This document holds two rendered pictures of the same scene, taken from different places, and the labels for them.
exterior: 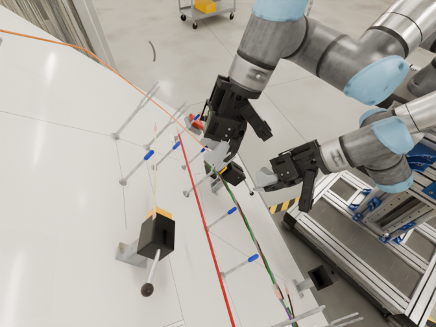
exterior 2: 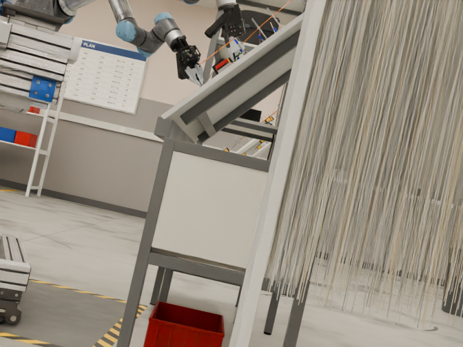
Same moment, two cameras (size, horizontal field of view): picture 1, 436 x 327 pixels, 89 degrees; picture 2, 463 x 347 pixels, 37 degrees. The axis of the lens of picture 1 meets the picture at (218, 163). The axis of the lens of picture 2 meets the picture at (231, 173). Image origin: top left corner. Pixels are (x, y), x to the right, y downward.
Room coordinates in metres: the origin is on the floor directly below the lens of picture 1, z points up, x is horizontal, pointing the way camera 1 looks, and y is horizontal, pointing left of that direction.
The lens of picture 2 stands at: (2.78, 1.06, 0.66)
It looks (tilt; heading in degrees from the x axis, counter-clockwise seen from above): 2 degrees up; 201
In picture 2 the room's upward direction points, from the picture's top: 13 degrees clockwise
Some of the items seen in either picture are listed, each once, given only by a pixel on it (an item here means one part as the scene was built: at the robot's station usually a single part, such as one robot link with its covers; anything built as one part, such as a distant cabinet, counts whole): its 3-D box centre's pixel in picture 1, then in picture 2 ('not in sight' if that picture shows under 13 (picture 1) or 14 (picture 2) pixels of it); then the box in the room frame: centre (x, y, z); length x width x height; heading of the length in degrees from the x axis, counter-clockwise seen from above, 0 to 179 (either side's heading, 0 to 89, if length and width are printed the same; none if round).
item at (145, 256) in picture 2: not in sight; (228, 255); (0.01, 0.05, 0.40); 1.18 x 0.60 x 0.80; 20
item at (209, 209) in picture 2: not in sight; (240, 209); (0.01, 0.06, 0.60); 1.17 x 0.58 x 0.40; 20
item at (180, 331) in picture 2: not in sight; (184, 333); (0.22, 0.02, 0.07); 0.39 x 0.29 x 0.14; 23
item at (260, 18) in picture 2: not in sight; (250, 32); (-0.71, -0.38, 1.56); 0.30 x 0.23 x 0.19; 111
